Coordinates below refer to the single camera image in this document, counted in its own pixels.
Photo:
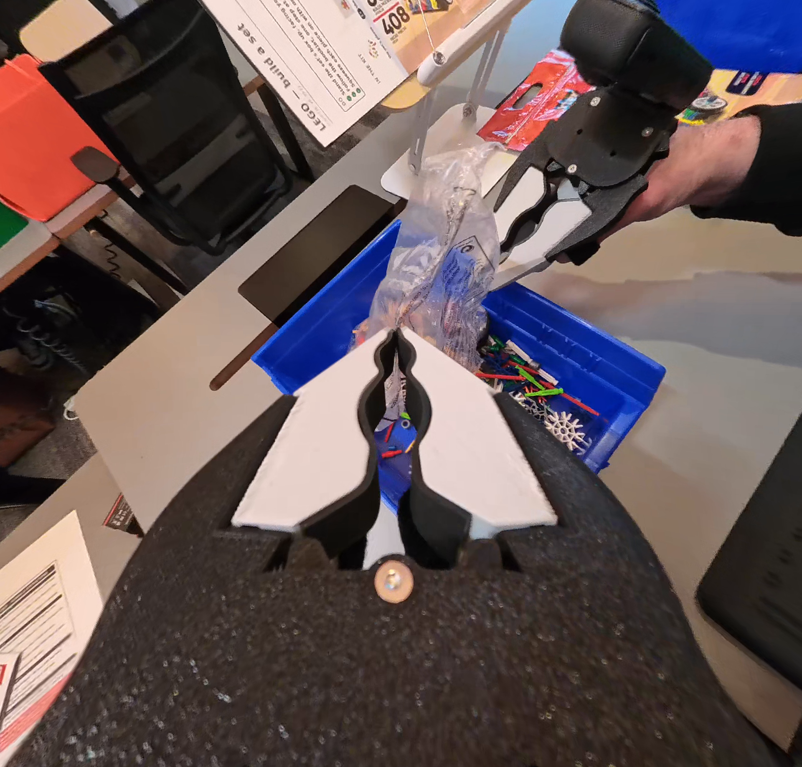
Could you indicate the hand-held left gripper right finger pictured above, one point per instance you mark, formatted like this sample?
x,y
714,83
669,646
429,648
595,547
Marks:
x,y
476,460

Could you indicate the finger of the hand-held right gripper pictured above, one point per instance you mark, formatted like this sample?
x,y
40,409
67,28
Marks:
x,y
557,222
523,197

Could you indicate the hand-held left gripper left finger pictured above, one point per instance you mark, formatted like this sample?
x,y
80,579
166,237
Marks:
x,y
313,460

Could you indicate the colourful printed toy package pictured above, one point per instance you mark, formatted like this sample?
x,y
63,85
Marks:
x,y
520,109

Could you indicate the clear bag of orange pieces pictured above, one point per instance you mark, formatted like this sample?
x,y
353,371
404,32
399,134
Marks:
x,y
438,247

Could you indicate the blue plastic bin with sticker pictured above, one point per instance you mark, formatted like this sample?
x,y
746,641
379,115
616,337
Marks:
x,y
564,332

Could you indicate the person's right forearm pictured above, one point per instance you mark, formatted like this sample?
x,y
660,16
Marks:
x,y
777,166

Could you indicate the person's right hand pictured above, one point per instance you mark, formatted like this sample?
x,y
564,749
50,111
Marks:
x,y
702,166

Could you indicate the pile of loose colourful connectors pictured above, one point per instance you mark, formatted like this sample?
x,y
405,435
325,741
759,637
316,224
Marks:
x,y
532,378

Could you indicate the white book stand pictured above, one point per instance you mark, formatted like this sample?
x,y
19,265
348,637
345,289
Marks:
x,y
448,122

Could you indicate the black table inset panel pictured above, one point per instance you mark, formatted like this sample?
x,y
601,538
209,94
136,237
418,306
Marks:
x,y
313,259

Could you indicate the dark printed card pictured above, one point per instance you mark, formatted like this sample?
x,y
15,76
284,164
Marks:
x,y
119,516

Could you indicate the white printed instruction sheet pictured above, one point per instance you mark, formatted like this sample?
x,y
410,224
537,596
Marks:
x,y
282,47

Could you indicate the grey background table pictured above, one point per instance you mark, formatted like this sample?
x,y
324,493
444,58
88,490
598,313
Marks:
x,y
31,250

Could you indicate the black mesh office chair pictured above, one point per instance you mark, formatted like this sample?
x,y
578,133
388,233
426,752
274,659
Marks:
x,y
175,109

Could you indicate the large green plastic bin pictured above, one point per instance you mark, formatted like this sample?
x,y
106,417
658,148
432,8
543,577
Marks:
x,y
11,225

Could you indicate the orange plastic bin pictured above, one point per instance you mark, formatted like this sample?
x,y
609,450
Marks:
x,y
37,140

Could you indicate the tan chair back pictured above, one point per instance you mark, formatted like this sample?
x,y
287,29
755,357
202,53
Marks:
x,y
62,25

